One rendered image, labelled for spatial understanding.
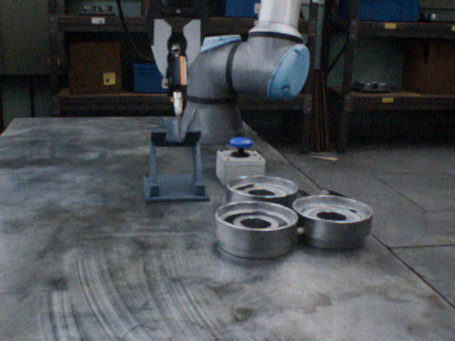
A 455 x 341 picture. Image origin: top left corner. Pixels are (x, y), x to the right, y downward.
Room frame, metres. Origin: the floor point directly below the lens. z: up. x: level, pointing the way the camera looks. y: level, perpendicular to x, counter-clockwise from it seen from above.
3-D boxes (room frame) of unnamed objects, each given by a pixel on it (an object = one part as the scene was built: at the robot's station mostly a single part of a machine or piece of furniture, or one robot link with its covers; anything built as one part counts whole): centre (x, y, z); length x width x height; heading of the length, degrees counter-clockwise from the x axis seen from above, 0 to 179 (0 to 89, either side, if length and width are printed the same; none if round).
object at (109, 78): (4.36, 0.65, 0.64); 0.49 x 0.40 x 0.37; 102
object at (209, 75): (1.32, -0.07, 0.97); 0.13 x 0.12 x 0.14; 59
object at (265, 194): (0.83, -0.12, 0.82); 0.10 x 0.10 x 0.04
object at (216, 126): (1.33, -0.07, 0.85); 0.15 x 0.15 x 0.10
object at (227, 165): (0.99, -0.10, 0.82); 0.08 x 0.07 x 0.05; 7
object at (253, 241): (0.70, -0.10, 0.82); 0.10 x 0.10 x 0.04
